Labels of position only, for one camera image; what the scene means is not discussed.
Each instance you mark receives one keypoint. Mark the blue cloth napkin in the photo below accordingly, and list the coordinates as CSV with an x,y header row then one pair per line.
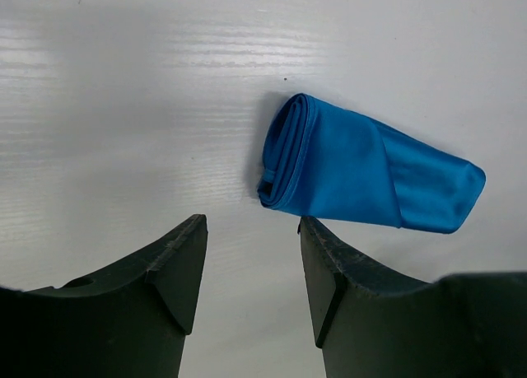
x,y
323,161

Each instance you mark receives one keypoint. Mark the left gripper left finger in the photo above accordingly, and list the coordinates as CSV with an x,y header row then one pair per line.
x,y
127,319

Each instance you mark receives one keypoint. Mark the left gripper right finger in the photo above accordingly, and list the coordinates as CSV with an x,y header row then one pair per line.
x,y
372,321

